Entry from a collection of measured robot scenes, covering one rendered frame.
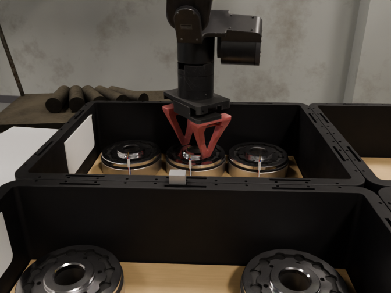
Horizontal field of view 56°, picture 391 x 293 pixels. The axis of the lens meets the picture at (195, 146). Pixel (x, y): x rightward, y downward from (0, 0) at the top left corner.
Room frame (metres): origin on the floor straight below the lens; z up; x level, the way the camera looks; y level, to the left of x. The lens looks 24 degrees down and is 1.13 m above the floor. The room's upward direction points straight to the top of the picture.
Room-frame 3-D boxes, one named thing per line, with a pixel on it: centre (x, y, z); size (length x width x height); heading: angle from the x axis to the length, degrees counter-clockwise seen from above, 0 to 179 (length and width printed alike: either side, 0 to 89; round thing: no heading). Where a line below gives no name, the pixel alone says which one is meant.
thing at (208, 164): (0.58, 0.00, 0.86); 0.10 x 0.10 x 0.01
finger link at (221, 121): (0.56, -0.01, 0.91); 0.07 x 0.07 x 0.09; 35
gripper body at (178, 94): (0.58, 0.00, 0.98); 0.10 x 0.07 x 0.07; 35
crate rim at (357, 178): (0.50, 0.00, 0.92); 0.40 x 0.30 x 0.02; 88
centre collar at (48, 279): (0.28, 0.12, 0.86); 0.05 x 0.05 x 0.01
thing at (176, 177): (0.35, 0.02, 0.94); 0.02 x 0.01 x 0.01; 88
